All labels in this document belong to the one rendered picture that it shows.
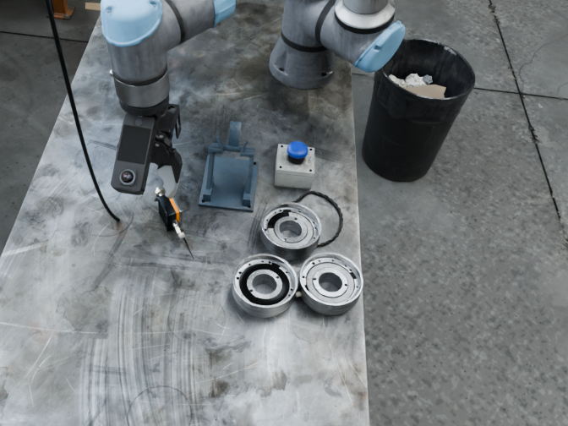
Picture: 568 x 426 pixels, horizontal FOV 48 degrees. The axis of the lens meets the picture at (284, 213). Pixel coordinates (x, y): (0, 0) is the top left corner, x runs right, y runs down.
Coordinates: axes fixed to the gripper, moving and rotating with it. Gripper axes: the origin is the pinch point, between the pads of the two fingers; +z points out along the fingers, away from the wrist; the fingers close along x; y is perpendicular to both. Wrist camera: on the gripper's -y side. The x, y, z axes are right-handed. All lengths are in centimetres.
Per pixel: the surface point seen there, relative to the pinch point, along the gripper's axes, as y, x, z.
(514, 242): 79, -99, 99
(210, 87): 40.0, -0.8, 11.0
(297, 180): 14.8, -22.7, 8.7
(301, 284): -9.6, -25.9, 5.9
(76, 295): -16.3, 9.1, 7.6
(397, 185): 97, -57, 97
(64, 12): 166, 93, 90
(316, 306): -12.4, -28.8, 7.3
